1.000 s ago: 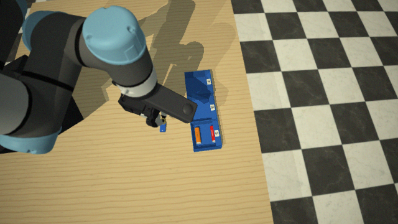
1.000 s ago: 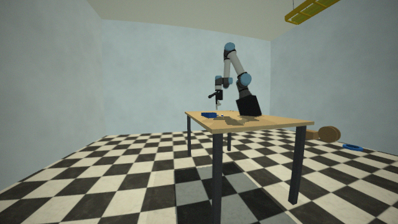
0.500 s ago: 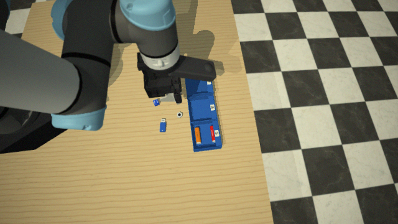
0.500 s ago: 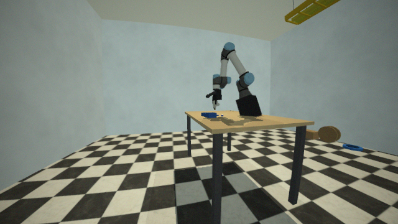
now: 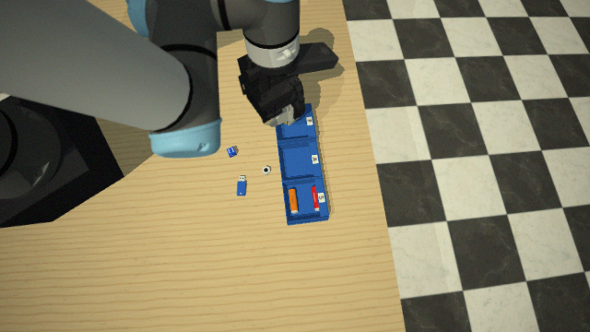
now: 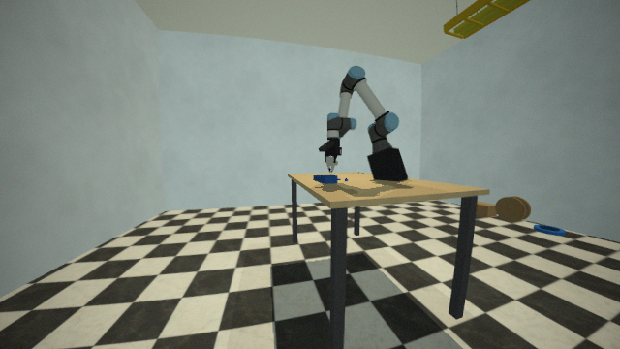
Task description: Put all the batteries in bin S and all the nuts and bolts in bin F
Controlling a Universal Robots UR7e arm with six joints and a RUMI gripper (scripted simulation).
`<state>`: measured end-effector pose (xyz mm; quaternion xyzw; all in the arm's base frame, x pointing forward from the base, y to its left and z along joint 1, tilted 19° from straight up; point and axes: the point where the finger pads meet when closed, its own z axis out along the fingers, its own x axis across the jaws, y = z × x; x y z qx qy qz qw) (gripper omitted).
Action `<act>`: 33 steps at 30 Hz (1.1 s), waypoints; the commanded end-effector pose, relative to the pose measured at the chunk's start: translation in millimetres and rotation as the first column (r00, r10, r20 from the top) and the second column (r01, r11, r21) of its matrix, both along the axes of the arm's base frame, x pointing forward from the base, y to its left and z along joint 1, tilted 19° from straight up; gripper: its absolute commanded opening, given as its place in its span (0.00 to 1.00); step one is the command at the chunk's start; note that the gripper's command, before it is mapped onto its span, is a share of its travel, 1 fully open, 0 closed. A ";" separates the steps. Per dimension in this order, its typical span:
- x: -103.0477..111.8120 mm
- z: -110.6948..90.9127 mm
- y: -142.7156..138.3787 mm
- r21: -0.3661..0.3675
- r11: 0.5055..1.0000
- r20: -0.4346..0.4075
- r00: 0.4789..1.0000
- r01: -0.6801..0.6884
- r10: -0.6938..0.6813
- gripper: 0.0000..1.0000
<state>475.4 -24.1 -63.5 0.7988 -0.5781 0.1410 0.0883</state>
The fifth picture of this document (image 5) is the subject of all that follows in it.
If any orange battery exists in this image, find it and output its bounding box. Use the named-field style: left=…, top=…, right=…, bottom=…
left=289, top=189, right=298, bottom=214

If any blue usb stick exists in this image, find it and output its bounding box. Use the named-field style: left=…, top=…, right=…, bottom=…
left=237, top=176, right=246, bottom=196

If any blue die with white pips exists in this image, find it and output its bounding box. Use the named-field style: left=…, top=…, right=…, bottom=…
left=227, top=147, right=236, bottom=158

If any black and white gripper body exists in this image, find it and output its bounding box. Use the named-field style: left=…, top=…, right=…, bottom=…
left=237, top=54, right=304, bottom=123

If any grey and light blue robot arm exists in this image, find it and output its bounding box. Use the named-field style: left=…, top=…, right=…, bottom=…
left=0, top=0, right=339, bottom=199

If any red aa battery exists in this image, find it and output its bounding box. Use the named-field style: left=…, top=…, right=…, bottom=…
left=312, top=186, right=319, bottom=211

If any blue bin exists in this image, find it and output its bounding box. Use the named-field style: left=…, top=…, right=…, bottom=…
left=276, top=103, right=329, bottom=224

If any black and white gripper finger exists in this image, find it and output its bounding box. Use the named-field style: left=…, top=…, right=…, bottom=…
left=269, top=92, right=305, bottom=127

